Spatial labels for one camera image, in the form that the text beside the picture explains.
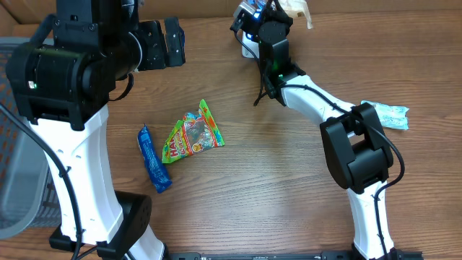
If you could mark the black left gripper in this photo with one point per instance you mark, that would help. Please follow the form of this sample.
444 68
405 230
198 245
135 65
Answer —
159 58

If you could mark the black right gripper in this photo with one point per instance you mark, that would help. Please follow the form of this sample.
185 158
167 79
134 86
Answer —
272 9

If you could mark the dried mushroom snack bag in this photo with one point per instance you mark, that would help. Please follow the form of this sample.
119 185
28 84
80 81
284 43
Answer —
297 8

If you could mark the green Haribo gummy bag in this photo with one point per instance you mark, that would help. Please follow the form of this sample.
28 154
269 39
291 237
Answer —
194 133

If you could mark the blue Oreo cookie pack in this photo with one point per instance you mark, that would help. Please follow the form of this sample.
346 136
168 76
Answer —
157 172

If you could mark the light teal snack packet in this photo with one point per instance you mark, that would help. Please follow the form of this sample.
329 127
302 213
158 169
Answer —
392 117

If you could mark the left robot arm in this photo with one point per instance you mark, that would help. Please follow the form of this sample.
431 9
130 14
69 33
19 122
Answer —
61 80

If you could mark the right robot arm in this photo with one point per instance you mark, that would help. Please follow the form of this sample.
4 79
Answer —
358 153

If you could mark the white barcode scanner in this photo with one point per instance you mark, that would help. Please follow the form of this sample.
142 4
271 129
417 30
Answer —
246 39

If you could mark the grey plastic mesh basket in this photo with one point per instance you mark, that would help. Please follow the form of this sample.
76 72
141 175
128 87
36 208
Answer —
28 196

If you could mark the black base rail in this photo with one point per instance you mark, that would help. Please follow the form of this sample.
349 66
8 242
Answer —
326 255

